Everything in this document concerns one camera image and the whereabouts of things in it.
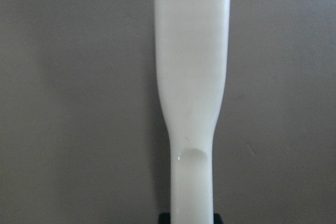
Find beige brush black bristles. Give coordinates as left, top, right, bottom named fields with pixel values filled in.
left=154, top=0, right=230, bottom=223

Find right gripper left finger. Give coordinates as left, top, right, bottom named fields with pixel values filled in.
left=158, top=205, right=171, bottom=224

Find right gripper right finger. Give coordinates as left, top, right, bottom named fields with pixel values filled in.
left=213, top=208, right=224, bottom=224

